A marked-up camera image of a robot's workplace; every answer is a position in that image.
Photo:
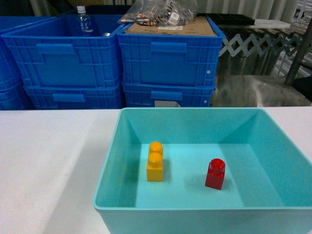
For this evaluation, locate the red toy block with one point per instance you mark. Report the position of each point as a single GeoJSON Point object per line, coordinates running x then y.
{"type": "Point", "coordinates": [215, 174]}

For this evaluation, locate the yellow toy block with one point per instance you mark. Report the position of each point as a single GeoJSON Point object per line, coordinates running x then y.
{"type": "Point", "coordinates": [155, 163]}

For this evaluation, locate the blue crate lower right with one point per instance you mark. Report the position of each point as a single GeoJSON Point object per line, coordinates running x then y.
{"type": "Point", "coordinates": [145, 95]}

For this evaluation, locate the blue crate upper right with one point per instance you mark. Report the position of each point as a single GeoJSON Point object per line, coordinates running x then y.
{"type": "Point", "coordinates": [173, 58]}

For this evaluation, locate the brown cardboard sheet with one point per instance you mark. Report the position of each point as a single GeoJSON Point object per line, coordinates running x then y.
{"type": "Point", "coordinates": [199, 26]}

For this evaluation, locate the plastic bag of batteries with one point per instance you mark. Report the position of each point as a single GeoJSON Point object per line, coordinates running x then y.
{"type": "Point", "coordinates": [161, 13]}

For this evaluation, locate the blue crate lower left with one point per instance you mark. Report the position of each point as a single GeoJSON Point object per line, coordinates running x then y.
{"type": "Point", "coordinates": [57, 98]}

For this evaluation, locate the clear water bottle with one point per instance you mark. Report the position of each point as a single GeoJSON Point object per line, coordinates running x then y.
{"type": "Point", "coordinates": [84, 25]}

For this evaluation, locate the black plastic tray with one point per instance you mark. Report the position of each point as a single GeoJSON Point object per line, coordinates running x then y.
{"type": "Point", "coordinates": [228, 19]}

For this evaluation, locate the blue crate upper left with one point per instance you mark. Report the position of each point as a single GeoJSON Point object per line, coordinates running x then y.
{"type": "Point", "coordinates": [53, 53]}

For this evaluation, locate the expandable roller conveyor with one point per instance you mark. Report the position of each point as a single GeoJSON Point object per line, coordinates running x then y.
{"type": "Point", "coordinates": [243, 42]}

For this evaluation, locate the white foam board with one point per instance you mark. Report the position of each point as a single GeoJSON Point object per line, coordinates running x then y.
{"type": "Point", "coordinates": [270, 23]}

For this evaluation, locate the blue crate far left stack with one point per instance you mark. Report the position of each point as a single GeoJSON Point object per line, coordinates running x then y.
{"type": "Point", "coordinates": [12, 93]}

